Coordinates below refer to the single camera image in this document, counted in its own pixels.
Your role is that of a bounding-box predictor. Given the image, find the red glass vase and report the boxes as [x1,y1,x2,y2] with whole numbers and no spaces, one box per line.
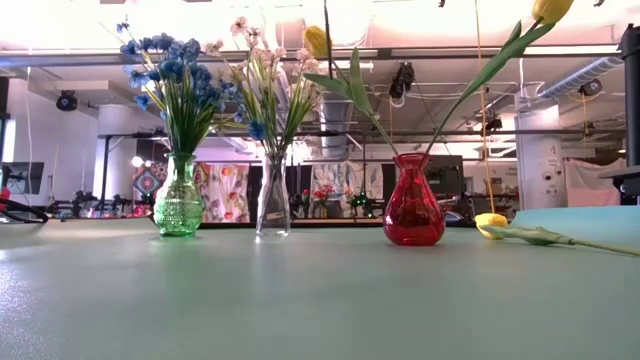
[382,152,447,247]

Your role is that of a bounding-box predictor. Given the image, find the leaf print cloth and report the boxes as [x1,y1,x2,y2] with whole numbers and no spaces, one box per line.
[309,162,386,201]

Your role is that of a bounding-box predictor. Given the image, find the white flower sprig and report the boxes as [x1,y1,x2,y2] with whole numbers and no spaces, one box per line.
[204,16,289,156]

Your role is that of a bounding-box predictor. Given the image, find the pink cloth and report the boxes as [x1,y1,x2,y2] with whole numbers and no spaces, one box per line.
[564,157,627,208]

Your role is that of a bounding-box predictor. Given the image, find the black curved cable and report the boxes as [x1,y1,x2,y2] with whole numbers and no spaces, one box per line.
[0,197,52,225]

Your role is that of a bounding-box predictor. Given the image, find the green glass vase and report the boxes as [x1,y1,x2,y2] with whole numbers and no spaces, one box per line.
[152,152,206,239]

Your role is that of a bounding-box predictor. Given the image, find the grey spiral duct pipe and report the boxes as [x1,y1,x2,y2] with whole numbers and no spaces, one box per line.
[539,56,626,100]

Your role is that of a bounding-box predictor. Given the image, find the long grey overhead beam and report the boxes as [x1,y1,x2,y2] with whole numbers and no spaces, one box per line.
[0,45,626,69]

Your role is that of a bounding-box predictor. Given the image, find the dark computer monitor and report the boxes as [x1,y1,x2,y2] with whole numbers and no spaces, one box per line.
[1,161,46,196]

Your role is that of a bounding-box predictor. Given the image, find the black ceiling spotlight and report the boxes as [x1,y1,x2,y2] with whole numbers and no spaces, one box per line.
[55,89,80,112]
[578,78,604,98]

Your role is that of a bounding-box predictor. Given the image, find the black monitor stand pole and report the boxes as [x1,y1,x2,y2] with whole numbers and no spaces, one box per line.
[619,23,640,169]

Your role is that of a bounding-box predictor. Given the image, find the clear glass vase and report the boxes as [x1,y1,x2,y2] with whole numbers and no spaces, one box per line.
[254,152,293,239]

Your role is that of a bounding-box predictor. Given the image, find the white round column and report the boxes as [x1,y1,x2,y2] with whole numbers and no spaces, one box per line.
[514,104,570,211]

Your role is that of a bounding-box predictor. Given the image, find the mandala pattern cloth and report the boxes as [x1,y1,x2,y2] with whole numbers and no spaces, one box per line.
[132,160,171,207]

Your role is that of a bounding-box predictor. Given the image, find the red potted flowers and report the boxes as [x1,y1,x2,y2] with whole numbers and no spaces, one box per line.
[313,183,337,219]

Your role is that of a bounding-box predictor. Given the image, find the floral print cloth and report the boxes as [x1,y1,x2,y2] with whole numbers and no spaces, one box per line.
[197,162,251,224]

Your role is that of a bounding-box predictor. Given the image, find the yellow hanging cord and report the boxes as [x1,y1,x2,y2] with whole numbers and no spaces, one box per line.
[472,0,497,214]

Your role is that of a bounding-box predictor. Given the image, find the black hanging camera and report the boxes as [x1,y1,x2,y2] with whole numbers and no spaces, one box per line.
[388,62,416,100]

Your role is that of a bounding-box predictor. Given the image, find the black metal rack frame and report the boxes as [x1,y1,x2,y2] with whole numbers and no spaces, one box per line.
[97,129,369,214]

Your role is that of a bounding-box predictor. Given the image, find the green table mat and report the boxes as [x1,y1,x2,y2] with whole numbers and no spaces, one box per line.
[0,204,640,360]

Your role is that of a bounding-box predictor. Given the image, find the silver ventilation duct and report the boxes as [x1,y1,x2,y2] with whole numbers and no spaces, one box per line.
[319,69,362,157]

